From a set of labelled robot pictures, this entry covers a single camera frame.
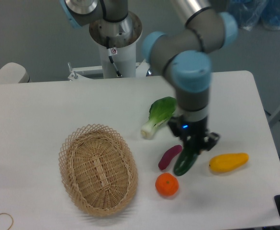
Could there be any woven wicker basket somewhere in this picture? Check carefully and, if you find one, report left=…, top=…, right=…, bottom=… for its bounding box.
left=59, top=124, right=138, bottom=217

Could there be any dark green cucumber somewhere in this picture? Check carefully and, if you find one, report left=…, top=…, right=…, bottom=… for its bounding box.
left=173, top=138, right=200, bottom=176

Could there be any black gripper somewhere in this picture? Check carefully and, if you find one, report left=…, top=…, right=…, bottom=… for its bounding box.
left=168, top=115, right=221, bottom=153

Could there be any orange mandarin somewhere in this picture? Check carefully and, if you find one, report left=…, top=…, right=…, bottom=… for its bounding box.
left=155, top=172, right=179, bottom=196

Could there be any purple sweet potato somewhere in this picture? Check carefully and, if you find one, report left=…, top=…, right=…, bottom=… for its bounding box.
left=158, top=145, right=182, bottom=170

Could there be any blue plastic bag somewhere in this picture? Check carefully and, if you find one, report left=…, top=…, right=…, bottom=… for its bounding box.
left=227, top=0, right=280, bottom=31

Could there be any white chair armrest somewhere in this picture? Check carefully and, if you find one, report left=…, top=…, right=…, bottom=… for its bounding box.
left=0, top=62, right=31, bottom=84

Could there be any tan rubber band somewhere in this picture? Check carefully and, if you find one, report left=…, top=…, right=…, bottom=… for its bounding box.
left=0, top=213, right=14, bottom=230

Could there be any black pedestal cable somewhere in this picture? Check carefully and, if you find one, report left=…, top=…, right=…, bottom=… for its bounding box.
left=105, top=35, right=123, bottom=78

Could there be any green bok choy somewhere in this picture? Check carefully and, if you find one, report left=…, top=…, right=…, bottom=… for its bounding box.
left=140, top=96, right=177, bottom=139

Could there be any white metal base frame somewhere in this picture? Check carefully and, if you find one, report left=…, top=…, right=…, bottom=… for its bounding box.
left=67, top=59, right=154, bottom=81

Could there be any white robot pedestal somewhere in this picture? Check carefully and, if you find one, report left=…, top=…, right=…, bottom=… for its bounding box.
left=89, top=11, right=142, bottom=79

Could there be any yellow papaya fruit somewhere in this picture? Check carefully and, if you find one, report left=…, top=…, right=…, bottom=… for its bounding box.
left=209, top=153, right=249, bottom=173

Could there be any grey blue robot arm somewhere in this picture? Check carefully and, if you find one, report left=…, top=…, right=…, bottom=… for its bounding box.
left=60, top=0, right=238, bottom=153

